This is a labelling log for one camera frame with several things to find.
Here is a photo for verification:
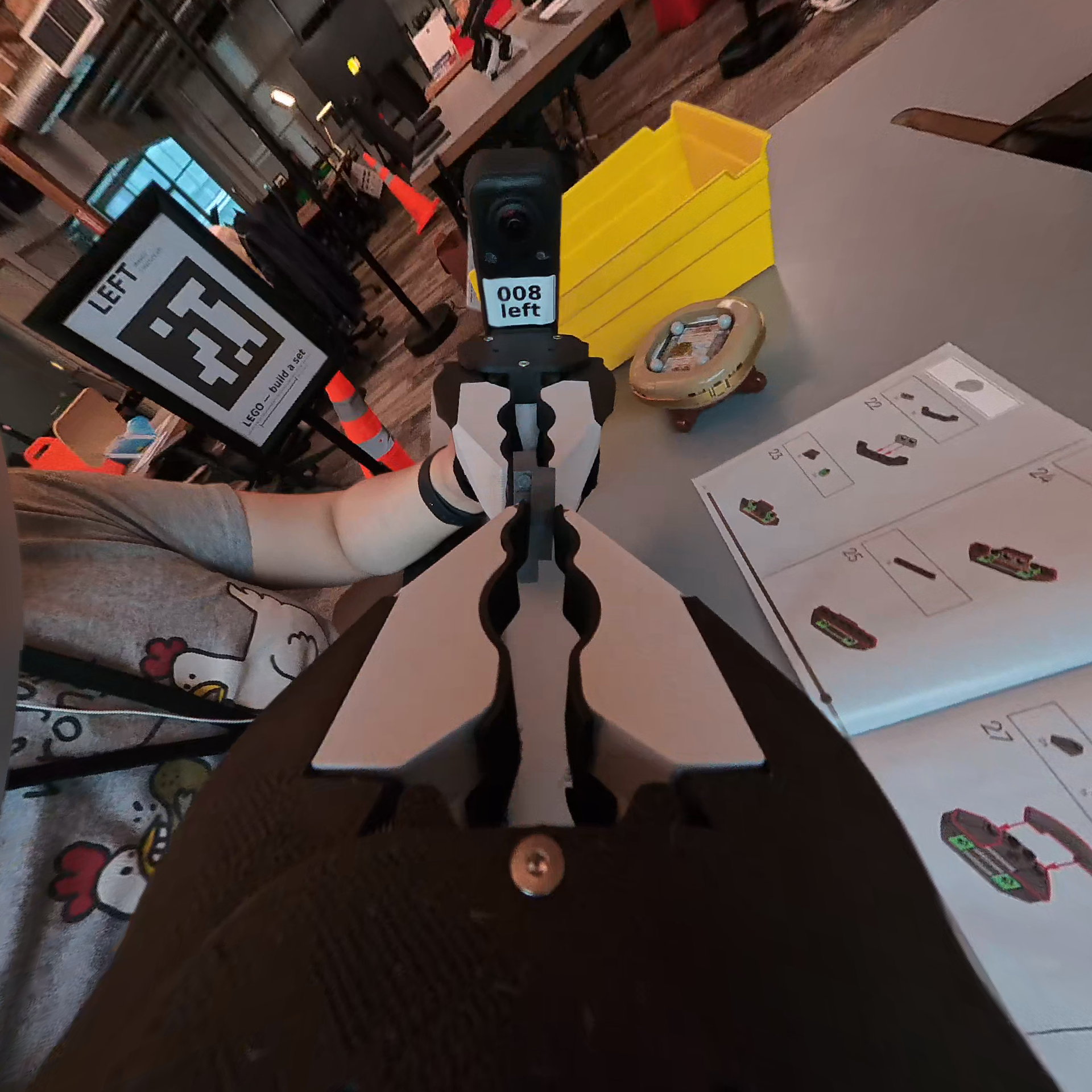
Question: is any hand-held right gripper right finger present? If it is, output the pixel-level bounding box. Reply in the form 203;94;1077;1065
556;505;766;790

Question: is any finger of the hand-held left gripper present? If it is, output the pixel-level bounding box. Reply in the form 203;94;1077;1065
449;379;520;519
539;379;604;515

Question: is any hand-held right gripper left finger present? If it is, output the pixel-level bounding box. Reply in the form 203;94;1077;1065
309;503;523;824

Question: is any dark grey brick piece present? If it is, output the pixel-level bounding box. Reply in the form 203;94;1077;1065
510;450;557;583

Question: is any person's left forearm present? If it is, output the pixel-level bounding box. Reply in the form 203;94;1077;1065
239;450;491;590

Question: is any grey desk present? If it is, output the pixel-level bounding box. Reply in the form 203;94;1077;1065
499;0;1092;1092

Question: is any black wristband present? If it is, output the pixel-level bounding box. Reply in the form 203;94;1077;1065
418;452;487;530

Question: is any orange traffic cone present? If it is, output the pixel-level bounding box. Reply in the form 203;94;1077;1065
324;371;416;479
362;154;442;235

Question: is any black floor stand pole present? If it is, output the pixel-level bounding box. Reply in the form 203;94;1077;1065
718;0;799;80
140;0;459;358

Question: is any grey background table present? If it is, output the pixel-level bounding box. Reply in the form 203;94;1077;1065
409;0;632;184

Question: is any tan round brick model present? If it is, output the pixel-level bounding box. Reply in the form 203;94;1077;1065
630;296;767;433

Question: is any yellow plastic bin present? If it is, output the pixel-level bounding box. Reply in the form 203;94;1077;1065
559;101;777;346

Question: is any black white device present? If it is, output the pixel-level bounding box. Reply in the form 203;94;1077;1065
469;0;522;78

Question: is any white instruction booklet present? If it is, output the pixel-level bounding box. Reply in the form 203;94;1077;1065
693;343;1092;1092

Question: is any grey printed shirt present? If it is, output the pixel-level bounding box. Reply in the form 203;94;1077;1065
0;469;402;1092

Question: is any paned window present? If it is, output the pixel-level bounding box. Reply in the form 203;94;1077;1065
89;140;240;227

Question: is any orange bag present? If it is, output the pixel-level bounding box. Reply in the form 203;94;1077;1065
24;435;129;474

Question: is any white air vent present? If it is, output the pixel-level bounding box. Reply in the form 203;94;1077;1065
21;0;104;73

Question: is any black strap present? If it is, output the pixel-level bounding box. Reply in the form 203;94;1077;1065
0;644;257;790

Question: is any white cable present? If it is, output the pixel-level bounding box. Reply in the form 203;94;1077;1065
15;704;259;726

